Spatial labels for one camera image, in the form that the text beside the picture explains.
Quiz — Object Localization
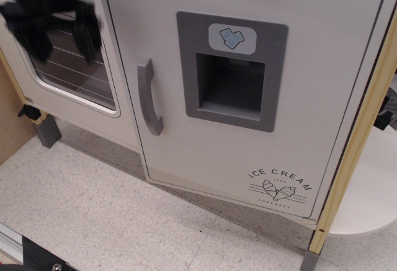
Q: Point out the black clamp right edge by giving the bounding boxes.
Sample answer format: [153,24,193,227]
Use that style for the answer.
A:
[373,87,396,130]

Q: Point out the light wooden left panel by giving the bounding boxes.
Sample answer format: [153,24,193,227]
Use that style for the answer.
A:
[1,51,36,164]

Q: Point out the grey ice dispenser panel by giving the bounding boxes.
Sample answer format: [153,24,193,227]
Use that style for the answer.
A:
[176,11,288,133]

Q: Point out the light wooden right post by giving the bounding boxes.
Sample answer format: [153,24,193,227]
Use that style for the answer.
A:
[308,9,396,255]

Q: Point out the white round table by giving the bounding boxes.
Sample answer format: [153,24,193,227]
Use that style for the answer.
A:
[329,126,396,237]

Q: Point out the grey fridge door handle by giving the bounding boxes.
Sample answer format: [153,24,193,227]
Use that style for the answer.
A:
[137,56,164,136]

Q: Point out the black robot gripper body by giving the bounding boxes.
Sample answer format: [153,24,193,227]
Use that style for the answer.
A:
[1,0,94,33]

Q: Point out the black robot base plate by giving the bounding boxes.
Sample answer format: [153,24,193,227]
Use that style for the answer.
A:
[22,236,78,271]

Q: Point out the grey left foot cap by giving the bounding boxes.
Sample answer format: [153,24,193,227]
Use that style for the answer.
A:
[32,115,62,149]

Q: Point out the white toy oven door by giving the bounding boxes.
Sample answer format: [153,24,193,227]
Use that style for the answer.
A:
[0,0,122,118]

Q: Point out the white toy kitchen cabinet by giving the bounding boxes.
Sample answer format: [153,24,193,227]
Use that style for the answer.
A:
[0,0,397,231]

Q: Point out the grey right foot cap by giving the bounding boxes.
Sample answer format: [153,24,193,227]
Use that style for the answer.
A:
[300,251,319,271]

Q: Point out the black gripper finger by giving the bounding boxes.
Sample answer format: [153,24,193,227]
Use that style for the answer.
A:
[73,6,102,63]
[12,21,53,62]

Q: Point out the black clamp knob left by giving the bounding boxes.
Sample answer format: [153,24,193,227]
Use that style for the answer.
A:
[17,104,42,121]

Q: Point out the aluminium rail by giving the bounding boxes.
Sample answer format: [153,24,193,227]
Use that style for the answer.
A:
[1,223,23,264]

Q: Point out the grey foot cap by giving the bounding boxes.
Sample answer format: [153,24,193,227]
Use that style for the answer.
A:
[300,251,319,271]
[32,115,62,149]

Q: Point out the white toy fridge door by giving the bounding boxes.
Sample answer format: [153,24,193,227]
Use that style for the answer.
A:
[94,0,392,219]

